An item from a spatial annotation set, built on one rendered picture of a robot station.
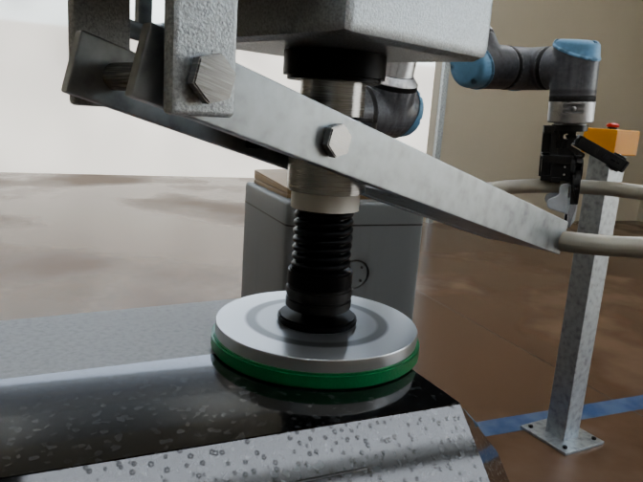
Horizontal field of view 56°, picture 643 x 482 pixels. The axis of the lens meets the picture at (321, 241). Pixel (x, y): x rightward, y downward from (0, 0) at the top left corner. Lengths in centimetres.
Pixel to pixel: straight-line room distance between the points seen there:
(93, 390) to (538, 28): 684
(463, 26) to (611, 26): 734
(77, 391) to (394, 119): 135
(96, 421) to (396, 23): 39
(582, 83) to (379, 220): 60
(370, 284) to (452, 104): 499
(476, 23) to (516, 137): 646
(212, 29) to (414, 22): 18
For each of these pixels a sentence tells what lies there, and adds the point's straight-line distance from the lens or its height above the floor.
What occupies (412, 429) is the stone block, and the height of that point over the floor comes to 82.
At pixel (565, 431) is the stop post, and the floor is 4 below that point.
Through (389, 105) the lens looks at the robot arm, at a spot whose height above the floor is 110.
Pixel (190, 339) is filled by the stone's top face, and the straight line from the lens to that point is 66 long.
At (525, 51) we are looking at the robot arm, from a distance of 140.
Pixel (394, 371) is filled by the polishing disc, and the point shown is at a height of 84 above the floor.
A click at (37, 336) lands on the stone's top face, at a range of 69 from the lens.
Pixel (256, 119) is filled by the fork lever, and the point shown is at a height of 106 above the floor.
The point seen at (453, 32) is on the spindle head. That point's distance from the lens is 57.
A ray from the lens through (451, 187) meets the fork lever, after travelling 68.
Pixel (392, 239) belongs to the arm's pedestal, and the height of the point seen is 75.
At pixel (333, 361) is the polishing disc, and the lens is 55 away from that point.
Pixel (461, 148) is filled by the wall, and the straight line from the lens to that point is 663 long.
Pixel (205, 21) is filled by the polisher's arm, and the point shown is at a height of 112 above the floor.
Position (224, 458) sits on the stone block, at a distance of 48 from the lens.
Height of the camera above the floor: 107
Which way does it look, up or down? 12 degrees down
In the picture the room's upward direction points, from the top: 4 degrees clockwise
